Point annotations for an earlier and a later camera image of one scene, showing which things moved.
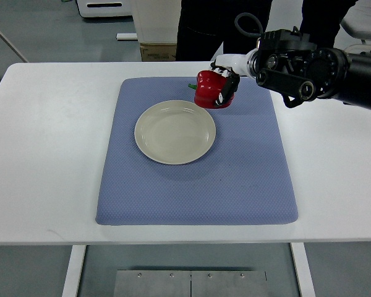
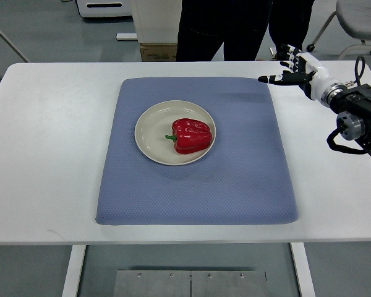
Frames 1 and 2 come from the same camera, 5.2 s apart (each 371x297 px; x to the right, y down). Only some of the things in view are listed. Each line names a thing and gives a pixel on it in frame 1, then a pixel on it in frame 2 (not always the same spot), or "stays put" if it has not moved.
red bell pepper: x=209 y=85 -> x=190 y=135
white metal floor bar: x=127 y=36 stays put
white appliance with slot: x=105 y=8 stays put
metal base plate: x=190 y=283 stays put
